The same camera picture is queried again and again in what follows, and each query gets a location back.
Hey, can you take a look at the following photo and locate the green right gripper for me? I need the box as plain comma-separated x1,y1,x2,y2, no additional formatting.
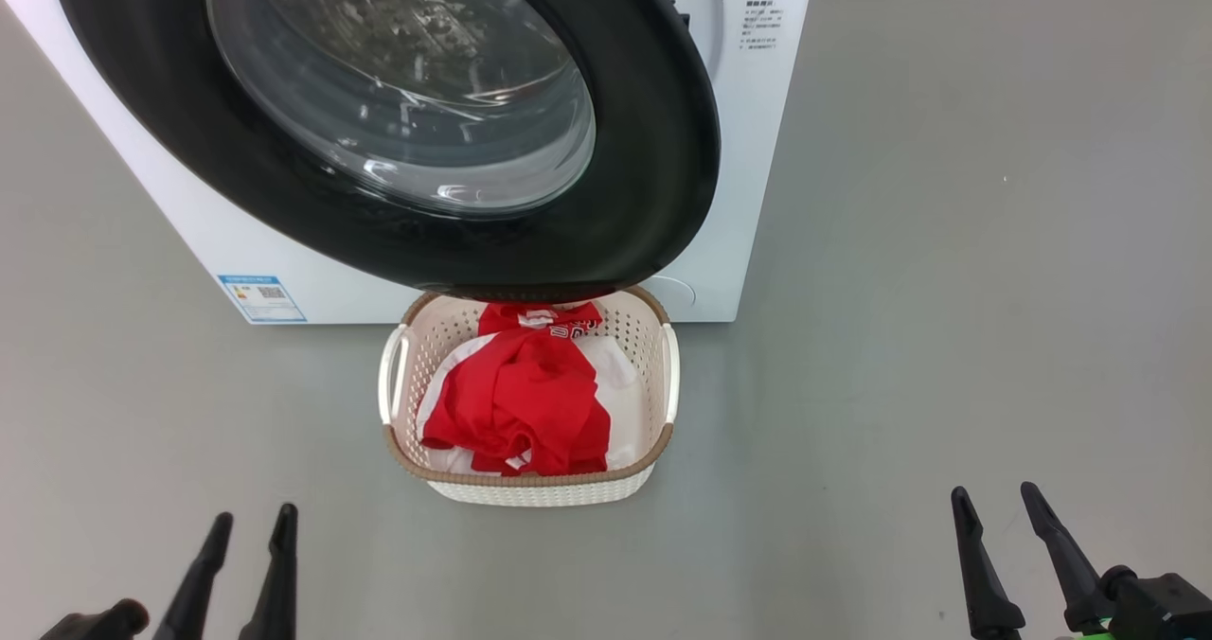
950,480,1118,640

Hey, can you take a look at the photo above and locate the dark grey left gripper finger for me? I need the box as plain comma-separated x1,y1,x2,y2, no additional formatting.
151,512,235,640
239,502,300,640

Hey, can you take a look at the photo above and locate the red and white garment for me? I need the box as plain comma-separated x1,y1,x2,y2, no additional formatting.
417,300,641,478

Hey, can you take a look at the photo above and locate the black round glass washer door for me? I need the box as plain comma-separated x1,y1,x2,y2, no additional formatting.
47,0,723,304

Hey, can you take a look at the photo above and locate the cream laundry basket brown rim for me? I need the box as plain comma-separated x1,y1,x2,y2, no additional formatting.
378,284,682,509

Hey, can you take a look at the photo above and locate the white front-load washing machine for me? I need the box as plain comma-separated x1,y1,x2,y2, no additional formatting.
0,0,821,327

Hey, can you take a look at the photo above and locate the blue energy label sticker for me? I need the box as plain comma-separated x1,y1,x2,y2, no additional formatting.
216,273,309,325

